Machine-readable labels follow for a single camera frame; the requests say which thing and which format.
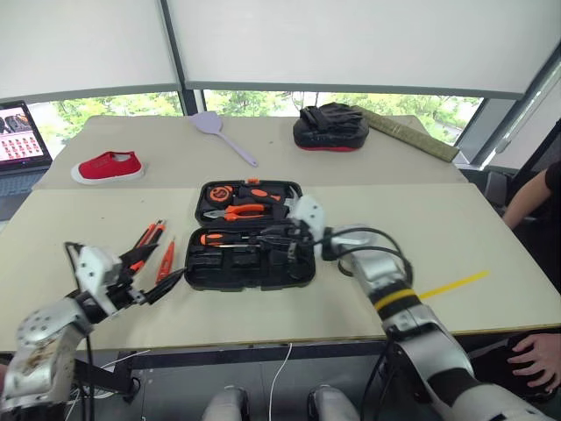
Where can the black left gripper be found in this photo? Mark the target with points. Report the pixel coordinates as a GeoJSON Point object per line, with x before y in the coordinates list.
{"type": "Point", "coordinates": [125, 289]}

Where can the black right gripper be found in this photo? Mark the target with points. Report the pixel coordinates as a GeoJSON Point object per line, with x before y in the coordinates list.
{"type": "Point", "coordinates": [293, 239]}

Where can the small orange utility knife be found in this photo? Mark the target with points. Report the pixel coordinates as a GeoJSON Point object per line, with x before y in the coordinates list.
{"type": "Point", "coordinates": [165, 263]}

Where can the orange black long nose pliers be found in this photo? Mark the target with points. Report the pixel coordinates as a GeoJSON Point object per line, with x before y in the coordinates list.
{"type": "Point", "coordinates": [151, 232]}

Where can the black plastic tool case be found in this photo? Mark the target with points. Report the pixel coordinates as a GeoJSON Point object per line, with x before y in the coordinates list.
{"type": "Point", "coordinates": [219, 267]}

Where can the orange tool case latch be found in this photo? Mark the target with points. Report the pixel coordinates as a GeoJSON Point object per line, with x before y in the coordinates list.
{"type": "Point", "coordinates": [253, 180]}

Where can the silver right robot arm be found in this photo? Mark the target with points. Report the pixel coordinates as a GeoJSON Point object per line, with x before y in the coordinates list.
{"type": "Point", "coordinates": [394, 280]}

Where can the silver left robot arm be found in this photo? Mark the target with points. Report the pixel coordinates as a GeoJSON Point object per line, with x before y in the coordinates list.
{"type": "Point", "coordinates": [41, 346]}

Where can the person's bare hand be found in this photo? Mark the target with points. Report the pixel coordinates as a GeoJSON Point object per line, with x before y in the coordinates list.
{"type": "Point", "coordinates": [541, 359]}

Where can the orange black tape measure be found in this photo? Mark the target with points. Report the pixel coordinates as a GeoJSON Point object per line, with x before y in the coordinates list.
{"type": "Point", "coordinates": [219, 194]}

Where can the red slip-on shoe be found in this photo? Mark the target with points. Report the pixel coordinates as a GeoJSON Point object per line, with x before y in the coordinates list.
{"type": "Point", "coordinates": [107, 166]}

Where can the black boxing focus pad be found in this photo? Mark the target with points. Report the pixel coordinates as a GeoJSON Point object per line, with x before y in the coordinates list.
{"type": "Point", "coordinates": [328, 139]}

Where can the black gloves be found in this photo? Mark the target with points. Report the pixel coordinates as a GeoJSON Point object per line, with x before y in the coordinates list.
{"type": "Point", "coordinates": [331, 115]}

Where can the purple plastic spatula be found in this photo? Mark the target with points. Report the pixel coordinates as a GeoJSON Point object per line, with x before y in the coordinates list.
{"type": "Point", "coordinates": [208, 122]}

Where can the silver robot knee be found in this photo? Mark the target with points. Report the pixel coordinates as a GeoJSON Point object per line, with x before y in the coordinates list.
{"type": "Point", "coordinates": [331, 405]}
{"type": "Point", "coordinates": [225, 405]}

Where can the yellow tape strip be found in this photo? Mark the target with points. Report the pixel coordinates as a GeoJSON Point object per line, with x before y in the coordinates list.
{"type": "Point", "coordinates": [453, 285]}

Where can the open laptop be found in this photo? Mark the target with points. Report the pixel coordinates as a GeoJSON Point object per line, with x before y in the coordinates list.
{"type": "Point", "coordinates": [19, 136]}

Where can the white roller blind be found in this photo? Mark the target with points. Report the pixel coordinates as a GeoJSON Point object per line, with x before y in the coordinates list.
{"type": "Point", "coordinates": [83, 44]}
{"type": "Point", "coordinates": [350, 39]}

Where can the grey chair back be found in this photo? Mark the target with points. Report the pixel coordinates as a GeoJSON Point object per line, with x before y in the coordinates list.
{"type": "Point", "coordinates": [495, 188]}

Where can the person's black trouser leg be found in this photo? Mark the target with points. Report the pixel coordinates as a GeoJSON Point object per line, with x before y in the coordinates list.
{"type": "Point", "coordinates": [495, 368]}

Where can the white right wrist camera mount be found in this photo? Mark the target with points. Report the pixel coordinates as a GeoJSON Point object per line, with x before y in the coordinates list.
{"type": "Point", "coordinates": [310, 215]}

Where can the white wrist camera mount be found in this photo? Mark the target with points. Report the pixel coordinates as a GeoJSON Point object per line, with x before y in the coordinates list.
{"type": "Point", "coordinates": [94, 267]}
{"type": "Point", "coordinates": [310, 215]}

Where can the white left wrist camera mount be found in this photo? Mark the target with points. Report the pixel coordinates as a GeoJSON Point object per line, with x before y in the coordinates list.
{"type": "Point", "coordinates": [94, 267]}

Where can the black table support bracket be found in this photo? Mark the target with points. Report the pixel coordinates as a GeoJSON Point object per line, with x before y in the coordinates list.
{"type": "Point", "coordinates": [103, 379]}

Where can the grey window frame post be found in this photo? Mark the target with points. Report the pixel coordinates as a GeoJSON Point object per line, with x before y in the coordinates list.
{"type": "Point", "coordinates": [184, 66]}

